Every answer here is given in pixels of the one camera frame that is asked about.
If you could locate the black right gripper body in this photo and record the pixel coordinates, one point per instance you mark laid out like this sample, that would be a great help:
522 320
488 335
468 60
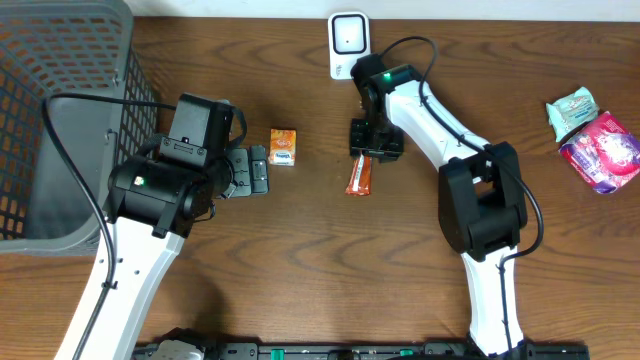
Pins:
380 140

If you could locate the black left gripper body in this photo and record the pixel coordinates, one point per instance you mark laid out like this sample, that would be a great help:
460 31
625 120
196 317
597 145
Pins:
240 171

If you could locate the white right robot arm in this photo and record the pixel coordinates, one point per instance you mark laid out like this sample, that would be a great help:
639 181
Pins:
481 204

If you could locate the orange chocolate bar wrapper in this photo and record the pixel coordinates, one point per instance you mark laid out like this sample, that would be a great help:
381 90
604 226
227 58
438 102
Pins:
360 181

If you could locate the white barcode scanner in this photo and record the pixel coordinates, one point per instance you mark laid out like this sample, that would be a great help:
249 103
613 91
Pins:
349 40

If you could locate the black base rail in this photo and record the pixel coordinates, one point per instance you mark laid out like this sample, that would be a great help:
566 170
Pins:
187 344

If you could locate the orange tissue pack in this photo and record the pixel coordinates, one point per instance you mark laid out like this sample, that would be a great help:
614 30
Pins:
282 147

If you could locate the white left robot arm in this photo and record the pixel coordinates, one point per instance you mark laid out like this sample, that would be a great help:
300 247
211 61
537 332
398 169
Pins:
150 211

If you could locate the teal snack packet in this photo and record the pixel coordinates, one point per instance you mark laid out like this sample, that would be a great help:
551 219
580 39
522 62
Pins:
570 112

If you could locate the red purple snack bag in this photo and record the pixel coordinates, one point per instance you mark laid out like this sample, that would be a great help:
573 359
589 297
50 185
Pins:
604 153

